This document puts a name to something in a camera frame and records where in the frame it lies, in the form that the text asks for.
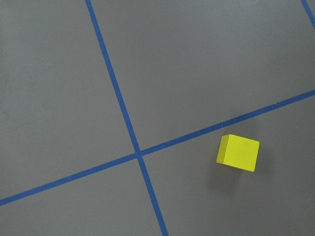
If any yellow wooden cube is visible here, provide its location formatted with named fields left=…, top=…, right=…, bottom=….
left=216, top=134, right=260, bottom=172

